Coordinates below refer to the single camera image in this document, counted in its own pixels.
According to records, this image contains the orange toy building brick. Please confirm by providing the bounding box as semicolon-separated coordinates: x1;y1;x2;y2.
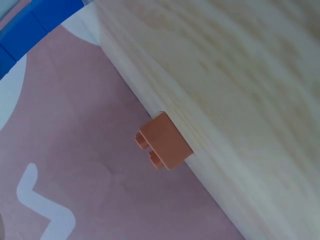
134;111;194;172

